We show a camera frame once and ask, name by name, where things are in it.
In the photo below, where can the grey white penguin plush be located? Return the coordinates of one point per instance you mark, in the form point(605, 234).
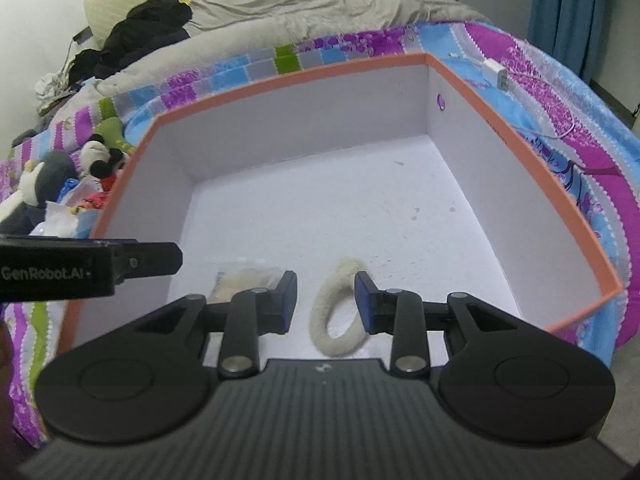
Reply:
point(50, 170)

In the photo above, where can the white crumpled cloth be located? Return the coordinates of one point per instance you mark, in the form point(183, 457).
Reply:
point(47, 85)

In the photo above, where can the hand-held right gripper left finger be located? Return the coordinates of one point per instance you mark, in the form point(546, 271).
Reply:
point(285, 305)

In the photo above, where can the grey blanket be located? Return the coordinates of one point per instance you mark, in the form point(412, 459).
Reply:
point(300, 10)

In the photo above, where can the green long plush toy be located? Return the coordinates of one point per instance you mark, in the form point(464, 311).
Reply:
point(112, 132)

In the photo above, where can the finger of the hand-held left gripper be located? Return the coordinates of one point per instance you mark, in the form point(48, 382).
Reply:
point(155, 257)

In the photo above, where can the clear bag with beige item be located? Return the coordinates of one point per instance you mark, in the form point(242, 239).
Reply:
point(245, 280)

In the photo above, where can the striped purple blue bedsheet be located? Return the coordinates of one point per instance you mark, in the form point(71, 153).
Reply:
point(550, 60)

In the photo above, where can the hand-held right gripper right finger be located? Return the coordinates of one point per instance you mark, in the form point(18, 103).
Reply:
point(365, 305)

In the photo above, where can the dark flat device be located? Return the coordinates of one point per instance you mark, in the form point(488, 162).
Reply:
point(82, 36)

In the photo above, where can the orange cardboard box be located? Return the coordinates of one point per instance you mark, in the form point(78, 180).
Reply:
point(325, 125)

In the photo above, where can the crumpled clear plastic wrap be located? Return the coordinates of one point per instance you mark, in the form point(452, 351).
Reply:
point(55, 220)

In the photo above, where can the small panda plush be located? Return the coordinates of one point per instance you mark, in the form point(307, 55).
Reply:
point(95, 152)

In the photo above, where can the blue curtain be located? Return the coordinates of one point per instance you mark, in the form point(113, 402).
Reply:
point(565, 10)

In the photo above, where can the black clothes pile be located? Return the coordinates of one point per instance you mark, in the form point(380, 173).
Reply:
point(140, 25)

